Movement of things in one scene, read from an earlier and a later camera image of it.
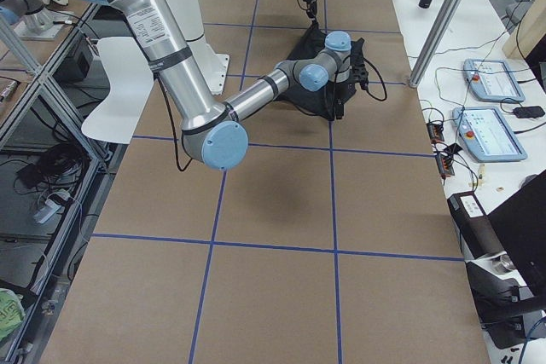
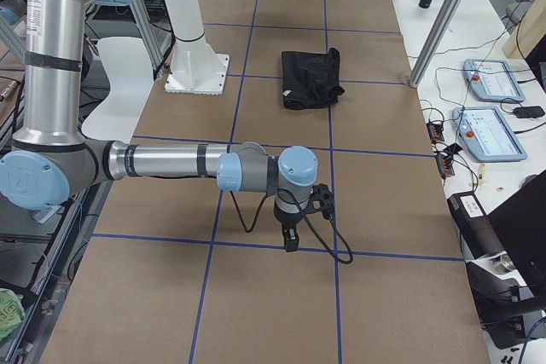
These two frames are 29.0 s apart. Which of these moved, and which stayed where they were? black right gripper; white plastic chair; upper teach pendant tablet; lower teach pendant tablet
Moved: black right gripper
Stayed: white plastic chair; lower teach pendant tablet; upper teach pendant tablet
